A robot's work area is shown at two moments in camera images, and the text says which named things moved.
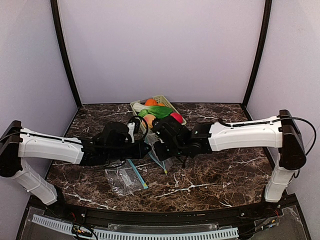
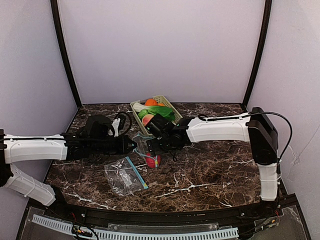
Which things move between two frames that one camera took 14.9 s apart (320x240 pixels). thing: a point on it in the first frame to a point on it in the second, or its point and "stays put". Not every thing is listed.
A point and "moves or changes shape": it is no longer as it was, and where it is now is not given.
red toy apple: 177,117 to 150,162
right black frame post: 264,41 stays put
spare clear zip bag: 124,179 stays put
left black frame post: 55,7 stays put
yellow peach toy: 149,118 stays put
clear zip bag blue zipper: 166,164 moves or changes shape
